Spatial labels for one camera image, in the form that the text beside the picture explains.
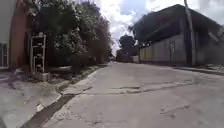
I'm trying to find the cracked concrete pavement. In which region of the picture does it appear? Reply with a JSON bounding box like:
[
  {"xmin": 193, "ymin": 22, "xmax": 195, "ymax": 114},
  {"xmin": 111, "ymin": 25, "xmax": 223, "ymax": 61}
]
[{"xmin": 0, "ymin": 63, "xmax": 110, "ymax": 128}]

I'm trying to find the kerb beside grey building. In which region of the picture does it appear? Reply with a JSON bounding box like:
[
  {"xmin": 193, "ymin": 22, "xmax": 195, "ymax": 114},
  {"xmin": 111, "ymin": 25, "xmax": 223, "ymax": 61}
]
[{"xmin": 171, "ymin": 64, "xmax": 224, "ymax": 77}]

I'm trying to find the leaning utility pole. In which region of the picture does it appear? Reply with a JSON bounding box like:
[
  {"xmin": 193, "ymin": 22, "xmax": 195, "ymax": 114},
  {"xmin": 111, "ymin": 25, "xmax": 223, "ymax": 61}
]
[{"xmin": 183, "ymin": 0, "xmax": 198, "ymax": 66}]

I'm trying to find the grey concrete road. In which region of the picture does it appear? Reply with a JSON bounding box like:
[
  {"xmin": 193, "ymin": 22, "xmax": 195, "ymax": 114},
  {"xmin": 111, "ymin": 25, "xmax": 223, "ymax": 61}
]
[{"xmin": 41, "ymin": 61, "xmax": 224, "ymax": 128}]

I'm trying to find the yellow fence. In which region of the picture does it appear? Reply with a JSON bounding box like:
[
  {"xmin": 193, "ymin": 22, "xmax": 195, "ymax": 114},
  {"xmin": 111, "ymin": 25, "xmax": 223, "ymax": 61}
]
[{"xmin": 139, "ymin": 45, "xmax": 155, "ymax": 62}]

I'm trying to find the row of dense trees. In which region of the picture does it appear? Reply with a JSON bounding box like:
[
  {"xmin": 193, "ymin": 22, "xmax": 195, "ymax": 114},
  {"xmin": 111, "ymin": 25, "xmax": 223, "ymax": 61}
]
[{"xmin": 26, "ymin": 0, "xmax": 114, "ymax": 75}]

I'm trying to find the grey building with dark roof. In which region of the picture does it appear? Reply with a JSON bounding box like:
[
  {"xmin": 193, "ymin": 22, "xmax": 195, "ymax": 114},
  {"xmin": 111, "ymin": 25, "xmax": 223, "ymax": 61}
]
[{"xmin": 131, "ymin": 3, "xmax": 224, "ymax": 67}]

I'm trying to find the dark roadside gutter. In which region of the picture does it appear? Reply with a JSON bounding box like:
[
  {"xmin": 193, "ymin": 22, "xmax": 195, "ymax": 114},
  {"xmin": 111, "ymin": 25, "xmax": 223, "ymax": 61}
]
[{"xmin": 19, "ymin": 87, "xmax": 94, "ymax": 128}]

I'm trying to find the distant tree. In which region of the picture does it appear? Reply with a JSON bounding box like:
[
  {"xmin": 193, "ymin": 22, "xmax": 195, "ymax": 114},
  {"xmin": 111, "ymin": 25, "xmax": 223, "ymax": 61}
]
[{"xmin": 115, "ymin": 33, "xmax": 140, "ymax": 64}]

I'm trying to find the red brick building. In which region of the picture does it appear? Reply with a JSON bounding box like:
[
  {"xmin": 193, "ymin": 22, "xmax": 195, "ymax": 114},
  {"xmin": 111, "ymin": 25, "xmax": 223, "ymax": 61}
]
[{"xmin": 0, "ymin": 0, "xmax": 33, "ymax": 71}]

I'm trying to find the white metal frame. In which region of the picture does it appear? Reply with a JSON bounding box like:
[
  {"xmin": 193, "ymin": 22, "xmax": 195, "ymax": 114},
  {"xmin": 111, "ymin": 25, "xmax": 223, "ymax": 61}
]
[{"xmin": 29, "ymin": 31, "xmax": 48, "ymax": 75}]

